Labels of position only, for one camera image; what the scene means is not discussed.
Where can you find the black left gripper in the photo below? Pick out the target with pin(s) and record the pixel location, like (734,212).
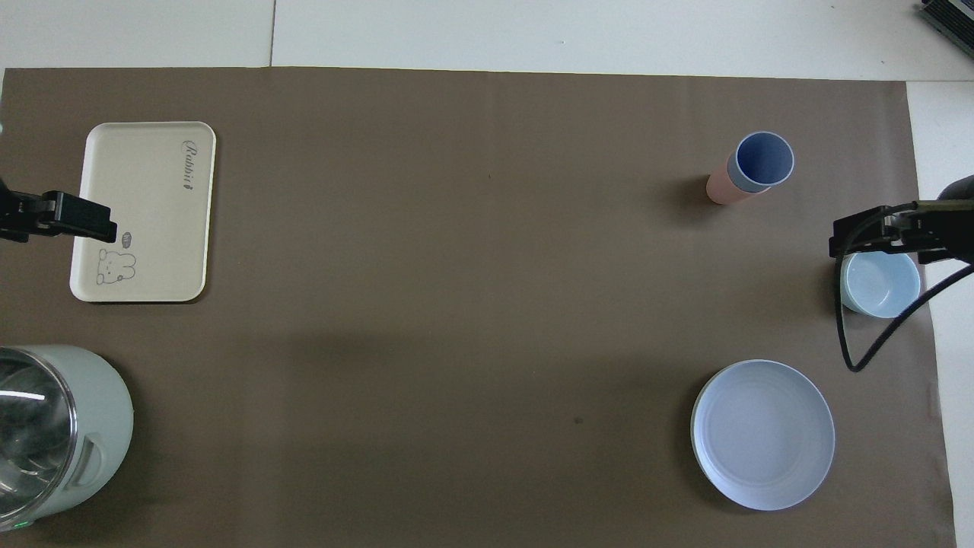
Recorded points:
(17,217)

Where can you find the light blue bowl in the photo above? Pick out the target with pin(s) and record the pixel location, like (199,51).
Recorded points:
(883,289)

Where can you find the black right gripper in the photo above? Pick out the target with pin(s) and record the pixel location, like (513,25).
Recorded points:
(943,232)

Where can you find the blue ribbed cup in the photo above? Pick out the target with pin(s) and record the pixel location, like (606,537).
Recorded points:
(764,160)

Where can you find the brown paper table mat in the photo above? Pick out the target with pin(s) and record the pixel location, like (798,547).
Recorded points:
(456,304)

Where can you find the pale blue plate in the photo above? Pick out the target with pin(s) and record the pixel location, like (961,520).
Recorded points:
(763,434)

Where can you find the cream tray with rabbit print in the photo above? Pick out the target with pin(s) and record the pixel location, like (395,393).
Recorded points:
(152,213)

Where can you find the pink cup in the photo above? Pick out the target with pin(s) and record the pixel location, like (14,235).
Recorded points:
(719,190)

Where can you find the pale green cooking pot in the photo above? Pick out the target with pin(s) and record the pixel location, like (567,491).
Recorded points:
(76,426)

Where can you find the dark ribbed device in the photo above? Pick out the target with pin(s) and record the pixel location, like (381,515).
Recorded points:
(955,15)

